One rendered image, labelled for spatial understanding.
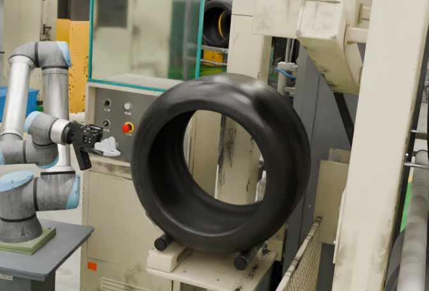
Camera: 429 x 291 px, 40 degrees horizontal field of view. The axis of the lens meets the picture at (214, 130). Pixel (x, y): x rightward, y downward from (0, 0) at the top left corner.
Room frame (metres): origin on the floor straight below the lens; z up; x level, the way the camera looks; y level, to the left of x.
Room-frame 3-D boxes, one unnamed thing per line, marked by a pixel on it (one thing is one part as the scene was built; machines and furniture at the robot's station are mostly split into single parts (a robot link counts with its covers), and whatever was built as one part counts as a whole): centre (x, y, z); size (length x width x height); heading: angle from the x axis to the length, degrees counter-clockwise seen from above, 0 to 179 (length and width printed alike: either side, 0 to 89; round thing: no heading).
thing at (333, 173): (2.02, -0.47, 1.05); 0.20 x 0.15 x 0.30; 161
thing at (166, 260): (1.98, 0.09, 0.84); 0.36 x 0.09 x 0.06; 161
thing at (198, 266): (1.93, -0.04, 0.80); 0.37 x 0.36 x 0.02; 71
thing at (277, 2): (1.72, -0.28, 1.71); 0.61 x 0.25 x 0.15; 161
